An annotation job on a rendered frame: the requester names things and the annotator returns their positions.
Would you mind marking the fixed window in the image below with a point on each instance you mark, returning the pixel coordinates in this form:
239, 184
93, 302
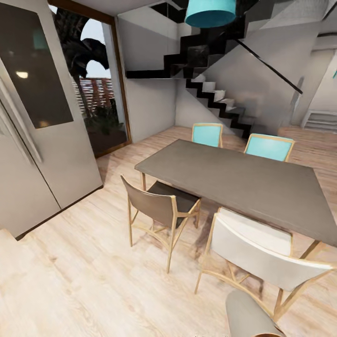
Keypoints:
88, 39

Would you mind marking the stairs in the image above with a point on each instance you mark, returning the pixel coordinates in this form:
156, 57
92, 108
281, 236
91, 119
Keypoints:
236, 85

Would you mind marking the fridge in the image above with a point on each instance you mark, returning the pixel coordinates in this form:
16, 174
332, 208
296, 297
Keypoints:
46, 160

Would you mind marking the trash can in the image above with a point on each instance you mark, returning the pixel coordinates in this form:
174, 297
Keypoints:
246, 317

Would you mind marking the straight chair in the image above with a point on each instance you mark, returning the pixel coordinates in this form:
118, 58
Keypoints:
207, 134
165, 204
269, 146
264, 251

